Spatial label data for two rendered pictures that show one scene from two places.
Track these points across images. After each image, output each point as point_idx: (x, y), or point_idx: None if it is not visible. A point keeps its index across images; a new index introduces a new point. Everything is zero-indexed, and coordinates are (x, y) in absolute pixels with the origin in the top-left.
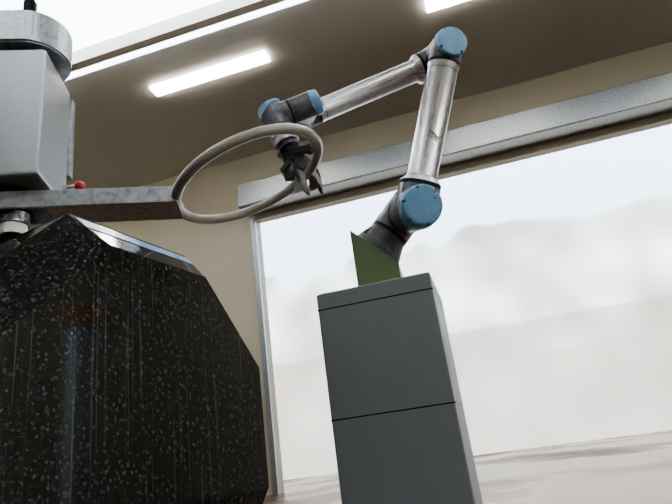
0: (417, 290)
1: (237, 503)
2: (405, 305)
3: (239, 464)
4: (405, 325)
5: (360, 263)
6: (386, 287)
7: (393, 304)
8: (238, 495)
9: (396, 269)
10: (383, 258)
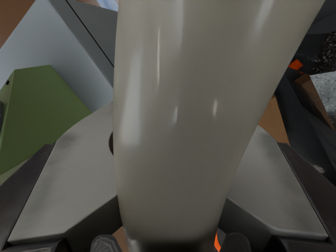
0: (76, 14)
1: (330, 19)
2: (99, 33)
3: (334, 19)
4: (114, 38)
5: (58, 127)
6: (95, 53)
7: (106, 47)
8: (330, 19)
9: (32, 71)
10: (24, 92)
